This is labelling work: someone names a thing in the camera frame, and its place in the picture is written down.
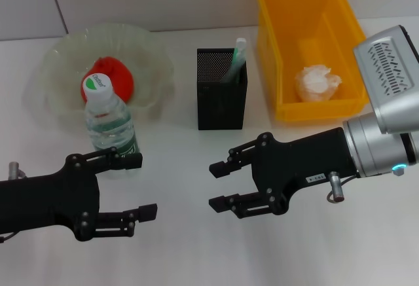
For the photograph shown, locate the black mesh pen holder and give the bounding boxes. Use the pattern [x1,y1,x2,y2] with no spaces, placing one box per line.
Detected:
[196,47,248,132]

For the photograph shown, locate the grey marker pen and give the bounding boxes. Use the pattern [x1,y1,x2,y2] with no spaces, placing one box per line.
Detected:
[222,58,245,83]

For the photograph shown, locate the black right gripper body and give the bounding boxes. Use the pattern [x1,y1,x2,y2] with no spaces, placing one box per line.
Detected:
[251,128,359,215]

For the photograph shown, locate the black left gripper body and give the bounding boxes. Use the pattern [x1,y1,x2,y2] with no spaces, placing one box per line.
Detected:
[0,153,101,243]

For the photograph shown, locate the yellow plastic bin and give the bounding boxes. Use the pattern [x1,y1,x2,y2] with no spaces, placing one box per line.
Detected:
[255,0,376,122]

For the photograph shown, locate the mint green utility knife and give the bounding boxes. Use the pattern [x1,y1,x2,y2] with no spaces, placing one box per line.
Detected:
[231,38,247,71]

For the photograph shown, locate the clear green-label water bottle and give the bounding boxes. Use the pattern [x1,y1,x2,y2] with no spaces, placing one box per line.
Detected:
[81,73,141,179]

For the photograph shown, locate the left gripper cable with connector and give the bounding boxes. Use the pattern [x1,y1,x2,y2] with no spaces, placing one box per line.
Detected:
[0,161,27,243]

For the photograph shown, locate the red-orange toy orange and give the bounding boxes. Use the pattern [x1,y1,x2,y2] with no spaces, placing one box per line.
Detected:
[81,56,134,105]

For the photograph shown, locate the pale green glass fruit plate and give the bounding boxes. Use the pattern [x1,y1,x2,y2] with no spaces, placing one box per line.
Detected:
[34,22,177,126]

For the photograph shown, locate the white paper ball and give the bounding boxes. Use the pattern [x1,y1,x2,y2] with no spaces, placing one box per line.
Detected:
[294,63,344,103]

